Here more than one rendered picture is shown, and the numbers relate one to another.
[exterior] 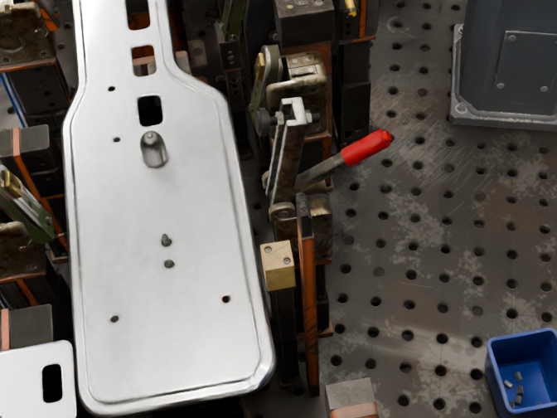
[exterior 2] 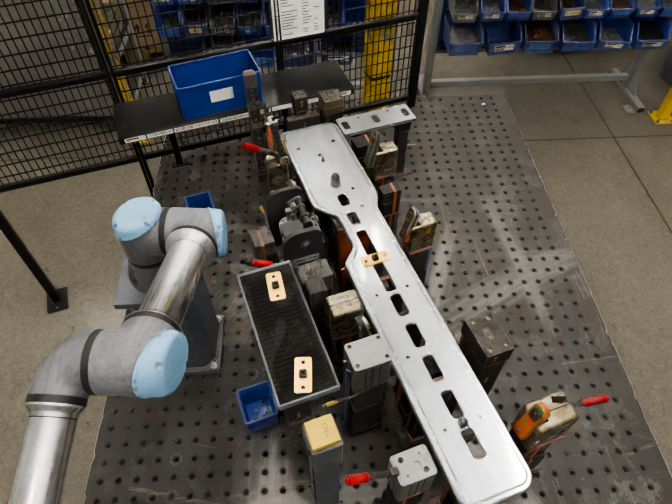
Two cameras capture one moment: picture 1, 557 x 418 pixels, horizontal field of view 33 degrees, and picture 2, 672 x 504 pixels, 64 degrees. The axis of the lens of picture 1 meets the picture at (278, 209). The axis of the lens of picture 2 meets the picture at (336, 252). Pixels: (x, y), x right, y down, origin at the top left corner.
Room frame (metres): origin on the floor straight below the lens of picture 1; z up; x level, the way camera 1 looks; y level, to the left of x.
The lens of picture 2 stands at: (1.95, -0.19, 2.23)
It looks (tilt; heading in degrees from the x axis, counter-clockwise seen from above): 51 degrees down; 165
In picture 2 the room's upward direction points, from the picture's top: straight up
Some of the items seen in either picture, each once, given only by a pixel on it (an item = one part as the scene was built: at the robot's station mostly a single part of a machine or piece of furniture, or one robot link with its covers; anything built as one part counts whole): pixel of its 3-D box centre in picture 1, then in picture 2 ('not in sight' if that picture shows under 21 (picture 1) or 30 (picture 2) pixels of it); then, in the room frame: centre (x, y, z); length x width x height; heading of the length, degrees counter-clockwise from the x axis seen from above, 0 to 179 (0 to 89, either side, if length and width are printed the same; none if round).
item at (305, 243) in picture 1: (309, 313); (272, 163); (0.48, -0.03, 0.95); 0.03 x 0.01 x 0.50; 5
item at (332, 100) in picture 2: not in sight; (331, 133); (0.29, 0.24, 0.88); 0.08 x 0.08 x 0.36; 5
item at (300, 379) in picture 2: not in sight; (303, 373); (1.42, -0.12, 1.17); 0.08 x 0.04 x 0.01; 167
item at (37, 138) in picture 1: (50, 200); (387, 217); (0.75, 0.33, 0.84); 0.11 x 0.08 x 0.29; 95
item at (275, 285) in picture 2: not in sight; (275, 285); (1.17, -0.13, 1.17); 0.08 x 0.04 x 0.01; 179
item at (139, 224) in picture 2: not in sight; (144, 229); (1.00, -0.41, 1.27); 0.13 x 0.12 x 0.14; 73
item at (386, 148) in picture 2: (24, 278); (381, 184); (0.61, 0.35, 0.87); 0.12 x 0.09 x 0.35; 95
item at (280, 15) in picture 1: (307, 102); not in sight; (0.83, -0.05, 0.91); 0.07 x 0.05 x 0.42; 95
